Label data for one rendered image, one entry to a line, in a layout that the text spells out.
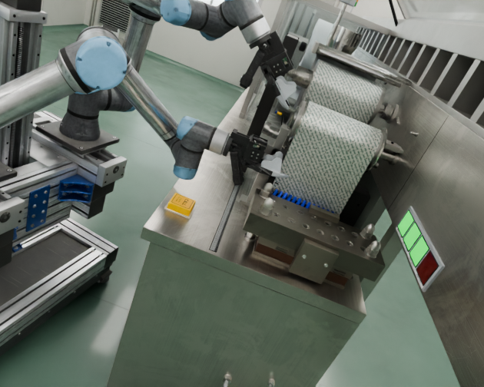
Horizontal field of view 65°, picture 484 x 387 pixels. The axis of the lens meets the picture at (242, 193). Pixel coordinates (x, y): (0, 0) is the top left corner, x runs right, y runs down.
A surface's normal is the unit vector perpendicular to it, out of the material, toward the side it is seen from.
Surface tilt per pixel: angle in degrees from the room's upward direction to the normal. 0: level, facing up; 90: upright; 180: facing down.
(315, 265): 90
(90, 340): 0
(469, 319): 90
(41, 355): 0
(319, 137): 90
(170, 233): 0
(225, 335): 90
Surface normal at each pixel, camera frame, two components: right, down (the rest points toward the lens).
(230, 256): 0.34, -0.83
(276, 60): -0.14, 0.43
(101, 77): 0.46, 0.49
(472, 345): -0.93, -0.37
